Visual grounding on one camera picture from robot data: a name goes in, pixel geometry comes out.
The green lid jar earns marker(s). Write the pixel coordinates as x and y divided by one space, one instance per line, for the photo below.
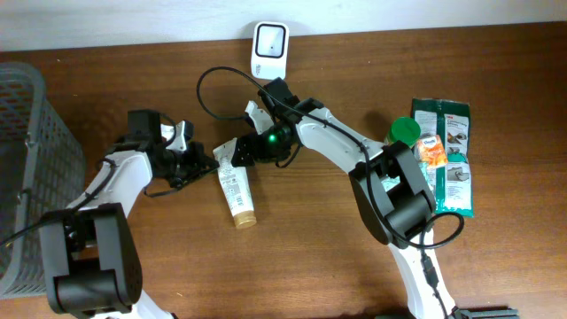
405 130

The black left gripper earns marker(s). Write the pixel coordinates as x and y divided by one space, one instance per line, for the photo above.
195 155

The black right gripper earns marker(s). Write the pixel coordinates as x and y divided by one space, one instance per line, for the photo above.
257 149

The white cream tube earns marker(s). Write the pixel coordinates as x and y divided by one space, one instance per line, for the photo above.
235 186

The mint green tissue pack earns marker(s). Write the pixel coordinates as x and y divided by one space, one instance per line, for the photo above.
425 170

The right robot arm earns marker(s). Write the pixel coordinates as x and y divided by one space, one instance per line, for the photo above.
393 197

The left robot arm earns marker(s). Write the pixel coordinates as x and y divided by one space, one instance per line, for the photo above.
90 262

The white barcode scanner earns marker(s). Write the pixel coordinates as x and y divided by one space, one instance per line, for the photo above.
270 44

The orange tissue box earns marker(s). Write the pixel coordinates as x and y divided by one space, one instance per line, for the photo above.
432 152

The grey plastic mesh basket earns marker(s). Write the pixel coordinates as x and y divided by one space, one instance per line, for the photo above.
42 164

